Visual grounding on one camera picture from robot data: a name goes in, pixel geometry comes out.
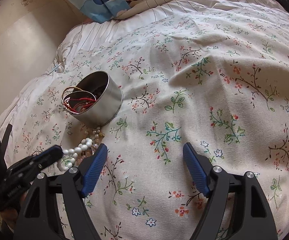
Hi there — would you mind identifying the white bead bracelet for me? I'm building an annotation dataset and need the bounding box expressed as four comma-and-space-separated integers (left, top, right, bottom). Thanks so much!
57, 138, 100, 172

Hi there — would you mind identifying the red braided cord bracelet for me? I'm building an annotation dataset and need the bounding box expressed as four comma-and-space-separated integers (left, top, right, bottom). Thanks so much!
62, 92, 98, 114

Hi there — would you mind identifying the person's left hand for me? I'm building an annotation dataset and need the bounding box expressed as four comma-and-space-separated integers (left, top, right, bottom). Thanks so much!
0, 193, 27, 230

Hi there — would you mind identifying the round silver metal tin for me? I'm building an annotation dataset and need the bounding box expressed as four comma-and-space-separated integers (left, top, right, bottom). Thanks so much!
62, 71, 123, 128

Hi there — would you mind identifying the floral white bed sheet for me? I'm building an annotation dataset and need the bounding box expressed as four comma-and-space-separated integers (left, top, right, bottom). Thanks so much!
0, 0, 289, 239

